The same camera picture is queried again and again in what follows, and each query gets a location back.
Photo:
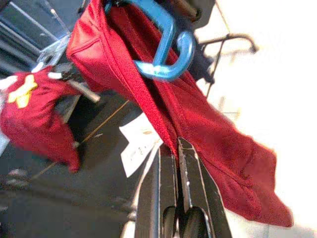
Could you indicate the red t-shirt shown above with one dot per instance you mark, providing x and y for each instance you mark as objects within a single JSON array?
[{"x": 198, "y": 119}]

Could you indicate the red blanket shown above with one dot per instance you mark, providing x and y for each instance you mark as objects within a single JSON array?
[{"x": 37, "y": 124}]

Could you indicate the white plastic bag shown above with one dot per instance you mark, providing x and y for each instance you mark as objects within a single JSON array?
[{"x": 53, "y": 53}]

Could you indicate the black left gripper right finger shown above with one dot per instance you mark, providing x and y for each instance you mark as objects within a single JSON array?
[{"x": 200, "y": 193}]

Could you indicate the yellow cloth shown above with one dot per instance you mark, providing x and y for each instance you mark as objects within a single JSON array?
[{"x": 22, "y": 93}]

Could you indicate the white paper tag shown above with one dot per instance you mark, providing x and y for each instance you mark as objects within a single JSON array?
[{"x": 138, "y": 146}]

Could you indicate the blue plastic hanger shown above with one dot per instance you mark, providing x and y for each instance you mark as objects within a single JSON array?
[{"x": 164, "y": 32}]

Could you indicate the dark pleated curtain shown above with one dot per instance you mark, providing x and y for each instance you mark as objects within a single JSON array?
[{"x": 19, "y": 24}]

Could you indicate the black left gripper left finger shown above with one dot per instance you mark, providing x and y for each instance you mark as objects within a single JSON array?
[{"x": 151, "y": 198}]

